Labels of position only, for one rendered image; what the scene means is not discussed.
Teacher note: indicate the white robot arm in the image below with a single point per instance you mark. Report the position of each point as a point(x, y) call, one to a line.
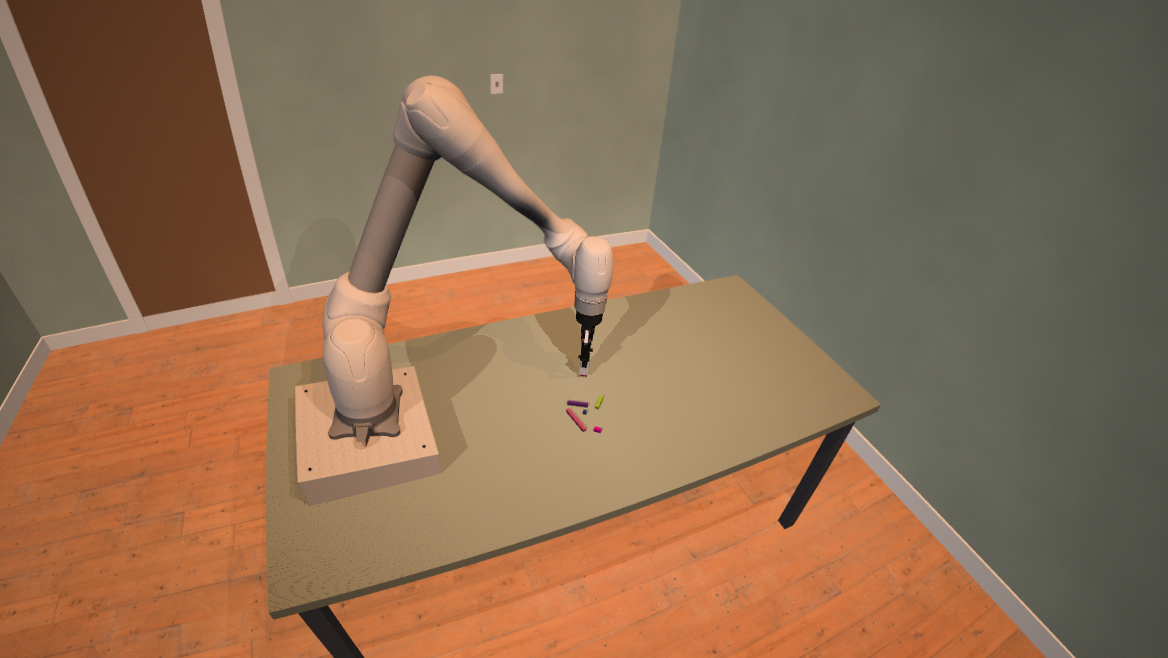
point(355, 352)

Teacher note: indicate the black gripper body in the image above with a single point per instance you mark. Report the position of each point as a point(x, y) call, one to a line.
point(588, 322)

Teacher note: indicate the pink rod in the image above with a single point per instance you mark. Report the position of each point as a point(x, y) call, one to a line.
point(576, 420)

